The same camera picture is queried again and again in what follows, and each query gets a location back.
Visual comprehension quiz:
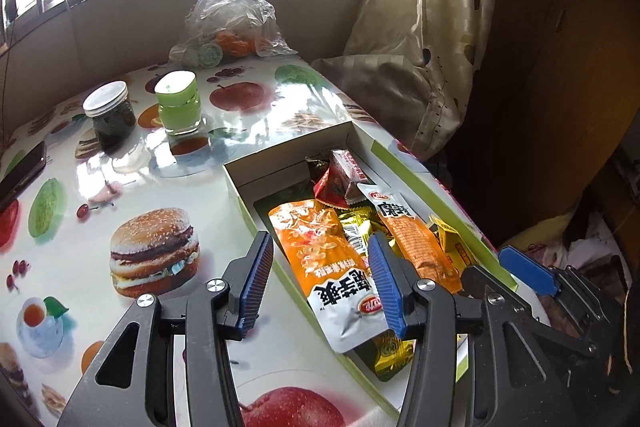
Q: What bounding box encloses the dark red snack packet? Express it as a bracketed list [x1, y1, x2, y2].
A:
[305, 156, 332, 182]

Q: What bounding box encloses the green cardboard box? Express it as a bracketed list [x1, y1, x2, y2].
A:
[222, 119, 518, 415]

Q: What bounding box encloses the black smartphone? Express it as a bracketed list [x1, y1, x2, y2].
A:
[0, 141, 47, 212]

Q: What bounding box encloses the green jar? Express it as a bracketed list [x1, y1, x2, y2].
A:
[154, 70, 202, 135]

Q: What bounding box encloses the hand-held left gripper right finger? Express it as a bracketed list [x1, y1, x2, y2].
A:
[368, 231, 566, 427]

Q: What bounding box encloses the dark-filled jar with white lid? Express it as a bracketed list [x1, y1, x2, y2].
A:
[82, 81, 137, 155]

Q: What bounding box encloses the yellow candy packet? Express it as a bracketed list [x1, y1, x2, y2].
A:
[429, 216, 476, 269]

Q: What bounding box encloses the narrow orange white snack packet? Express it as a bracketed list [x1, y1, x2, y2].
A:
[356, 183, 462, 294]

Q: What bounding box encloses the cream patterned curtain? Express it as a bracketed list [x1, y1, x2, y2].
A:
[310, 0, 501, 162]

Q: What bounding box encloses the brown wooden wardrobe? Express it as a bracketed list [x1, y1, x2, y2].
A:
[450, 0, 640, 248]

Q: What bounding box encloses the large orange white snack packet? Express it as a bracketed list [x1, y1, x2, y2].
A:
[268, 201, 398, 354]

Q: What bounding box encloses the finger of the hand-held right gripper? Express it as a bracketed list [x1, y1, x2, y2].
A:
[500, 245, 576, 298]
[462, 264, 533, 325]

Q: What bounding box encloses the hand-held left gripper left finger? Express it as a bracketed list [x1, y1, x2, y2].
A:
[56, 230, 275, 427]

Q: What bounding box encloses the clear plastic bag with oranges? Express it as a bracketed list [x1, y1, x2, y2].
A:
[169, 0, 298, 68]

